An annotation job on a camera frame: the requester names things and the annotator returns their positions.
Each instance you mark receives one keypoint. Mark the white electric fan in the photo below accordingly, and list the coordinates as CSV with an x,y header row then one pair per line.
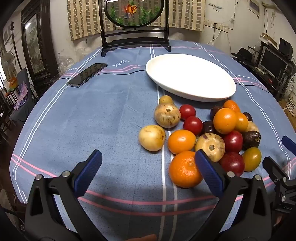
x,y
7,60

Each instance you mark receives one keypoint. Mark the dark brown avocado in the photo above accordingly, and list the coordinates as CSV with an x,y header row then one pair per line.
x,y
251,139

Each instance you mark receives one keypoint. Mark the clear plastic wrap pile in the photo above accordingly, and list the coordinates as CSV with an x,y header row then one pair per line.
x,y
66,61

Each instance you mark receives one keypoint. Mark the black smartphone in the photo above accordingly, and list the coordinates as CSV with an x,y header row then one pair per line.
x,y
86,74

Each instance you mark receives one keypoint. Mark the small cardboard box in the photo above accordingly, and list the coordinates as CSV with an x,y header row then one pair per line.
x,y
269,39

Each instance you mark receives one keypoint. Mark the yellow-green tomato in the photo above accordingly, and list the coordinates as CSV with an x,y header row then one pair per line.
x,y
251,158

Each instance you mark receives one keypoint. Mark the black hat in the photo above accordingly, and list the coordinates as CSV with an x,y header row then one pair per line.
x,y
242,53

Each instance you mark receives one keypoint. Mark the red plum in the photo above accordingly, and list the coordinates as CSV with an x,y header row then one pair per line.
x,y
233,141

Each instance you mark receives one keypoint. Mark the small yellow round fruit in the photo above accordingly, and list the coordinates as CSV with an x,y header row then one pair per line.
x,y
165,99

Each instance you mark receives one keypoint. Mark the dark chair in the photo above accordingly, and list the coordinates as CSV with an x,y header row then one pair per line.
x,y
22,113

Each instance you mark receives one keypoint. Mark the black computer monitor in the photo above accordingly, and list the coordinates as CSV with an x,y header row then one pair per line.
x,y
272,62

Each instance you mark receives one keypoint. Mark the yellow-brown potato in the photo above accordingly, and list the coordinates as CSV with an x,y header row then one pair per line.
x,y
167,115

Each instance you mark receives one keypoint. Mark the black speaker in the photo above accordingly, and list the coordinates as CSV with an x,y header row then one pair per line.
x,y
285,47

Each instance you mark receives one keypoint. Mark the dark wooden framed picture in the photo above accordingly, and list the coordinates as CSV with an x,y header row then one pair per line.
x,y
34,44

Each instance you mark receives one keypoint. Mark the blue striped tablecloth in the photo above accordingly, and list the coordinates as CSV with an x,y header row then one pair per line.
x,y
104,120

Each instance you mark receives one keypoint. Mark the large mandarin orange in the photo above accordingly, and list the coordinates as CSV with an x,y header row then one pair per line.
x,y
182,170

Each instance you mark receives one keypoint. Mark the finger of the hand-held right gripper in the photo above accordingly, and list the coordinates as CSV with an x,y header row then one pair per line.
x,y
289,143
274,166

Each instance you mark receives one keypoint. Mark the white wall socket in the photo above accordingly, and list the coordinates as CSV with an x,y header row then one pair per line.
x,y
223,27
209,22

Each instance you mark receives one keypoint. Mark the smooth orange fruit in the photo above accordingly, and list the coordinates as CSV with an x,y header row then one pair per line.
x,y
181,141
224,120
242,121

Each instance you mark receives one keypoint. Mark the small mandarin orange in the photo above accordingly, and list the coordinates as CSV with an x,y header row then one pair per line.
x,y
232,104

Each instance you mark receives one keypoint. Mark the striped beige curtain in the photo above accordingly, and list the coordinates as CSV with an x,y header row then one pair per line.
x,y
85,20

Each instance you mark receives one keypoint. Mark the large red apple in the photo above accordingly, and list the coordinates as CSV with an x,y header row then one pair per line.
x,y
233,163

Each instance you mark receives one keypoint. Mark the round goldfish table screen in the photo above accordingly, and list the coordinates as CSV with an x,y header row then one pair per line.
x,y
133,14

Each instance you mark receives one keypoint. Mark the tan striped fruit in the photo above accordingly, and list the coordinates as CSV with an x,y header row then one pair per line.
x,y
211,144
252,127

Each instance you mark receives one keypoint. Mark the black metal rack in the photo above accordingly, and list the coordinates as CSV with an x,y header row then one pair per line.
x,y
277,84

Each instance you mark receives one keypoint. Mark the smooth yellow fruit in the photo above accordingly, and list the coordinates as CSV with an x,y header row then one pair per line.
x,y
152,138

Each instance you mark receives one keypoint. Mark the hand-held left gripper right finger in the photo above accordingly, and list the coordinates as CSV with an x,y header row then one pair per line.
x,y
208,171

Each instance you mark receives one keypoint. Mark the white oval plate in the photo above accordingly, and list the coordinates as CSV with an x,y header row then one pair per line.
x,y
189,76

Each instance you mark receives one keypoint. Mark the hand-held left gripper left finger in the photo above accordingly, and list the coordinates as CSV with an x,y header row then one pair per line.
x,y
89,171

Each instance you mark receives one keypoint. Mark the purple cloth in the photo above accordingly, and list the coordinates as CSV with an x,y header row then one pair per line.
x,y
23,92

